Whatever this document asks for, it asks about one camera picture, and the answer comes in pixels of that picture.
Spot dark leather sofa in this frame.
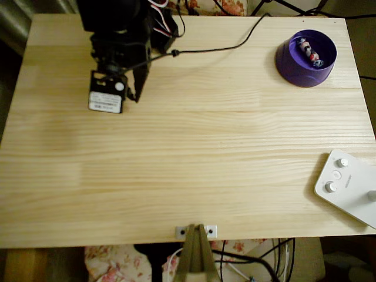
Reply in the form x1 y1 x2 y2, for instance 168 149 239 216
0 0 78 56

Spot thin black cable bundle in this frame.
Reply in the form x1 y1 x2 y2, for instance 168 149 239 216
273 237 296 282

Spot white lamp base with knobs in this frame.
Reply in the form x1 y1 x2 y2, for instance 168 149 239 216
313 149 376 230

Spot purple bowl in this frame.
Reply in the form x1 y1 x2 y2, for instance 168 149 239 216
274 28 338 88

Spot thick black cable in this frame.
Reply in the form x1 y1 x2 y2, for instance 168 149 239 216
211 249 280 282

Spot candy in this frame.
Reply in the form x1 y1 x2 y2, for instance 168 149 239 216
296 36 324 69

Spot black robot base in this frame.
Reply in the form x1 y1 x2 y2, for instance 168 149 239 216
149 7 180 53

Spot white cable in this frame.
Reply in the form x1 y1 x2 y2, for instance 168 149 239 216
162 247 183 282

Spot black camera cable with bead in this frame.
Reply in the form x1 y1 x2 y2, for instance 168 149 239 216
102 12 273 79

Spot red white black servo wires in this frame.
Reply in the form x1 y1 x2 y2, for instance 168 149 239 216
146 0 186 39

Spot floral fabric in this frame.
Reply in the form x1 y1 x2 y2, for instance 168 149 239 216
164 0 249 16
84 238 283 282

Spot white mounting bracket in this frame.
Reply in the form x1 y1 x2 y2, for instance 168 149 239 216
175 224 219 238

